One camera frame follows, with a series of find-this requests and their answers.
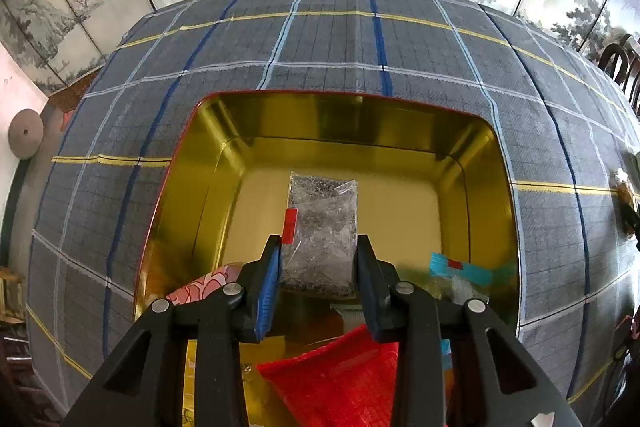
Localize clear packet of nuts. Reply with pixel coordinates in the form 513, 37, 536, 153
612, 168, 640, 220

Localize grey plaid tablecloth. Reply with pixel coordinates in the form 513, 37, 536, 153
25, 0, 640, 418

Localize dark grey clear snack packet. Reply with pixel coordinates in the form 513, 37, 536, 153
280, 173, 361, 300

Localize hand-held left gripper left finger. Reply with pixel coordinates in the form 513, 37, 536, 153
62, 233, 283, 427

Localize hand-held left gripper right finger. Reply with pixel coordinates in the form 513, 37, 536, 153
352, 233, 586, 427

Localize pink snack packet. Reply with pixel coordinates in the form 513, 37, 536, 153
165, 261, 251, 305

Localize dark wooden chair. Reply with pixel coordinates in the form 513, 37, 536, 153
597, 33, 640, 108

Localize wooden stool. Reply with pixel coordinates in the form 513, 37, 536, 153
0, 267, 26, 328

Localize teal snack packet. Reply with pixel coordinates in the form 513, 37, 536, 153
427, 251, 516, 288

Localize grey round disc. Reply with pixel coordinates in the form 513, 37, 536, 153
7, 108, 43, 159

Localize red tin box gold interior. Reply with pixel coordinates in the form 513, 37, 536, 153
132, 90, 521, 427

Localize red snack packet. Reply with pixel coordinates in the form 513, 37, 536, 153
256, 324, 401, 427

